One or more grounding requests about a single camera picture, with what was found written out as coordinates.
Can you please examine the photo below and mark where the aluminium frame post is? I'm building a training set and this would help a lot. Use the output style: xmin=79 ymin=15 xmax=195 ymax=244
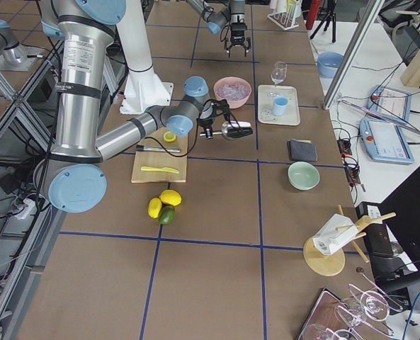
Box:
xmin=322 ymin=0 xmax=385 ymax=110

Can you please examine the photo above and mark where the wooden mug tree stand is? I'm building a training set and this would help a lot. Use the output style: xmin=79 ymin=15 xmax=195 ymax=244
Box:
xmin=303 ymin=205 xmax=396 ymax=276

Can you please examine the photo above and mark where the black monitor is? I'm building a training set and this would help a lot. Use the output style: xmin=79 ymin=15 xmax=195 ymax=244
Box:
xmin=366 ymin=166 xmax=420 ymax=293

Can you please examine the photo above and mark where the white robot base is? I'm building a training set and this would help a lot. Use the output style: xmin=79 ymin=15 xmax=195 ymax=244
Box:
xmin=117 ymin=0 xmax=174 ymax=115

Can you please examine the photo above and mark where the cream serving tray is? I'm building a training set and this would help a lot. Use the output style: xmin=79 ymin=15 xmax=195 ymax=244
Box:
xmin=258 ymin=85 xmax=300 ymax=126

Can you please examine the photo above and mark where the half lemon slice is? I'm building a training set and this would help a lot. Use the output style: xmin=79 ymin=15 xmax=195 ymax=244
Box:
xmin=163 ymin=131 xmax=176 ymax=143

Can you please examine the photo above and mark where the green lime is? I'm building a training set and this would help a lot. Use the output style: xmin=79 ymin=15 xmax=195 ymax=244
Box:
xmin=158 ymin=205 xmax=176 ymax=225

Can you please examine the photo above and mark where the blue plastic cup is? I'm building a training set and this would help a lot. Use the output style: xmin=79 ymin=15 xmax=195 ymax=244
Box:
xmin=272 ymin=96 xmax=288 ymax=116

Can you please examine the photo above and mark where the grey folded cloth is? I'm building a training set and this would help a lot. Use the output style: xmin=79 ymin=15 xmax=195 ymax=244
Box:
xmin=287 ymin=140 xmax=317 ymax=162

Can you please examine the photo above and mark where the yellow plastic knife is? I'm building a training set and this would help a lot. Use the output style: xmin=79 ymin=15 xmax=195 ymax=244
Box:
xmin=140 ymin=166 xmax=180 ymax=174

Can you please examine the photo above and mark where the metal muddler black cap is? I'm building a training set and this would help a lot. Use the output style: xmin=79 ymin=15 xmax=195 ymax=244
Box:
xmin=136 ymin=144 xmax=181 ymax=153

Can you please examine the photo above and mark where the white wire cup rack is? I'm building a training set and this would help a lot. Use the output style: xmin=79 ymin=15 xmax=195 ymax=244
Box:
xmin=267 ymin=0 xmax=302 ymax=30

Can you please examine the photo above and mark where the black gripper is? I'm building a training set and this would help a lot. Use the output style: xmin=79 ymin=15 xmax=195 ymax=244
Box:
xmin=197 ymin=99 xmax=231 ymax=132
xmin=224 ymin=22 xmax=251 ymax=57

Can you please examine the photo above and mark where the green bowl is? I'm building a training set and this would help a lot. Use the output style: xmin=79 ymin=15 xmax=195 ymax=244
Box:
xmin=288 ymin=161 xmax=320 ymax=191

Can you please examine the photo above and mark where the clear wine glass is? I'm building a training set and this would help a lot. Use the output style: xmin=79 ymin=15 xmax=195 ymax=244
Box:
xmin=269 ymin=62 xmax=288 ymax=98

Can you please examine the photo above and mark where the pink bowl of ice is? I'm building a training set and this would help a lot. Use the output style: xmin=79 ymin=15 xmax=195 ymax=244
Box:
xmin=213 ymin=76 xmax=251 ymax=109

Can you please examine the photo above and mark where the teach pendant tablet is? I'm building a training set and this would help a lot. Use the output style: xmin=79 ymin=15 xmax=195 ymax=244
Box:
xmin=359 ymin=118 xmax=414 ymax=164
xmin=367 ymin=85 xmax=411 ymax=122

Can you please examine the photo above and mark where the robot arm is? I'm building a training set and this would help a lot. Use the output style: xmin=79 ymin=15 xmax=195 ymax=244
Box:
xmin=38 ymin=1 xmax=227 ymax=213
xmin=186 ymin=0 xmax=251 ymax=56

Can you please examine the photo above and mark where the yellow lemon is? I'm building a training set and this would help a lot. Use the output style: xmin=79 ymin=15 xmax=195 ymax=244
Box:
xmin=159 ymin=189 xmax=182 ymax=206
xmin=147 ymin=198 xmax=163 ymax=219

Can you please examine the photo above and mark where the black tripod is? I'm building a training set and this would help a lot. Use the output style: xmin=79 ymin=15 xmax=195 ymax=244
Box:
xmin=306 ymin=0 xmax=337 ymax=43

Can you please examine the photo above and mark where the wooden cutting board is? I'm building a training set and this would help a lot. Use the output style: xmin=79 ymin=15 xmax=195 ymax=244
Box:
xmin=131 ymin=127 xmax=188 ymax=183

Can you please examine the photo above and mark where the blue bowl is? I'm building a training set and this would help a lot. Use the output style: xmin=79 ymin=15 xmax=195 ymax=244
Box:
xmin=317 ymin=52 xmax=344 ymax=79

